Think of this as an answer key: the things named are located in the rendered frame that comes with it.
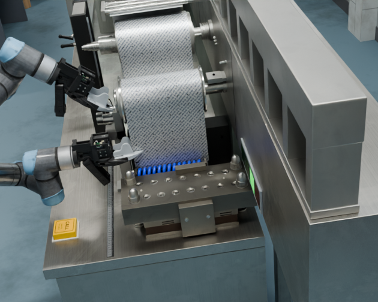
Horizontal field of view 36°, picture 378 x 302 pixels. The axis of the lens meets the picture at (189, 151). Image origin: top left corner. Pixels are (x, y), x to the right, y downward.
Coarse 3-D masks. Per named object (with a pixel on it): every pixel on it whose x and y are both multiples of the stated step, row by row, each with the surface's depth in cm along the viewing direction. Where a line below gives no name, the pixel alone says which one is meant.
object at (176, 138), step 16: (192, 112) 176; (128, 128) 177; (144, 128) 178; (160, 128) 178; (176, 128) 179; (192, 128) 179; (144, 144) 181; (160, 144) 181; (176, 144) 182; (192, 144) 183; (144, 160) 184; (160, 160) 184; (176, 160) 185; (192, 160) 186; (208, 160) 186
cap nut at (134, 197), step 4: (132, 188) 169; (128, 192) 170; (132, 192) 169; (136, 192) 169; (128, 196) 170; (132, 196) 169; (136, 196) 170; (128, 200) 172; (132, 200) 170; (136, 200) 170; (140, 200) 171
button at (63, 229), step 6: (60, 222) 184; (66, 222) 183; (72, 222) 183; (54, 228) 181; (60, 228) 181; (66, 228) 181; (72, 228) 180; (54, 234) 179; (60, 234) 179; (66, 234) 179; (72, 234) 180
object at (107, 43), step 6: (102, 36) 193; (108, 36) 192; (114, 36) 192; (102, 42) 192; (108, 42) 192; (114, 42) 192; (102, 48) 192; (108, 48) 192; (114, 48) 192; (102, 54) 194; (108, 54) 195
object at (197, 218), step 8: (208, 200) 170; (184, 208) 168; (192, 208) 169; (200, 208) 169; (208, 208) 169; (184, 216) 170; (192, 216) 170; (200, 216) 171; (208, 216) 171; (184, 224) 171; (192, 224) 172; (200, 224) 172; (208, 224) 172; (184, 232) 173; (192, 232) 174; (200, 232) 174; (208, 232) 174
